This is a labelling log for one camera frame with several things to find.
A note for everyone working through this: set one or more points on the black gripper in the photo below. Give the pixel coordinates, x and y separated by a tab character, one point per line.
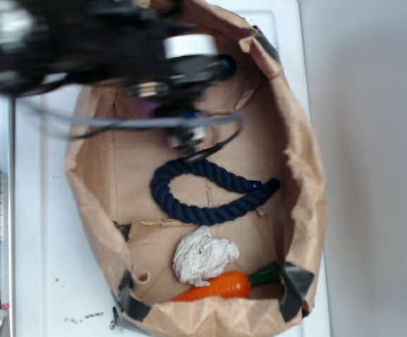
169	75

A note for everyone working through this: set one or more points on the dark green plastic pickle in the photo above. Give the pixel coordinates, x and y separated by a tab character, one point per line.
223	67

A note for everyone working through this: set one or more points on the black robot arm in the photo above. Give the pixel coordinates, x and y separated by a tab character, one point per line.
45	45

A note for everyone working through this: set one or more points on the brown paper bag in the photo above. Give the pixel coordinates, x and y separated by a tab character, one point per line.
133	240

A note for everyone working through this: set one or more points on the crumpled white paper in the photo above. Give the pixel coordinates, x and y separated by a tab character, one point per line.
200	257

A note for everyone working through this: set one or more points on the orange plastic carrot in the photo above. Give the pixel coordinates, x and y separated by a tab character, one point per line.
232	284

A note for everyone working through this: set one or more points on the aluminium frame rail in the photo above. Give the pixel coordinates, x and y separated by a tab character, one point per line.
7	137

